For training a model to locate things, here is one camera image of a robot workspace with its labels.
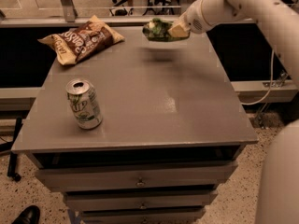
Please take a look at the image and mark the green jalapeno chip bag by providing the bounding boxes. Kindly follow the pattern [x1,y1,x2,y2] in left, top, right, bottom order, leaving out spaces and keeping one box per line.
[142,18,190,42]

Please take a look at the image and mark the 7up soda can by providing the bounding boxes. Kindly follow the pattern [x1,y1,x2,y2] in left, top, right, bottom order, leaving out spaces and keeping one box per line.
[65,78,102,130]

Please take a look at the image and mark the white cable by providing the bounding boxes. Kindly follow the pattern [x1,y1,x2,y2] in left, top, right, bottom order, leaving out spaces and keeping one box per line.
[240,49,276,106]

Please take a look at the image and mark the black shoe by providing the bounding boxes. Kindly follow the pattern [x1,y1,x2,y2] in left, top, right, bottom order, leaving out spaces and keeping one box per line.
[12,205,40,224]

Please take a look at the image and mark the black stand leg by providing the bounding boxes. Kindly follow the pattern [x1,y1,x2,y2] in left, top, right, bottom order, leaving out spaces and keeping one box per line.
[7,118,22,182]

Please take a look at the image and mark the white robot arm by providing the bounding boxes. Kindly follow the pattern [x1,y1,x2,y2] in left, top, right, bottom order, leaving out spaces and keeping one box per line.
[169,0,299,224]

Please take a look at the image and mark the brown yellow chip bag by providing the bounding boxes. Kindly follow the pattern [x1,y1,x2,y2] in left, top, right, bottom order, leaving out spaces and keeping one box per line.
[39,16,124,65]

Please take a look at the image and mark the metal railing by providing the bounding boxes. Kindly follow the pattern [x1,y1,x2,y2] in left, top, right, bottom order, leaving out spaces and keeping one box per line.
[0,0,299,29]

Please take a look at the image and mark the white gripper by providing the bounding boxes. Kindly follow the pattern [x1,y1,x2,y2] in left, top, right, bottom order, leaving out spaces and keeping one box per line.
[168,0,214,38]

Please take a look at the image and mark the grey drawer cabinet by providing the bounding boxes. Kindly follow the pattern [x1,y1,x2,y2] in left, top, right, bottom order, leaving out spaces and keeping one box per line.
[13,27,257,224]

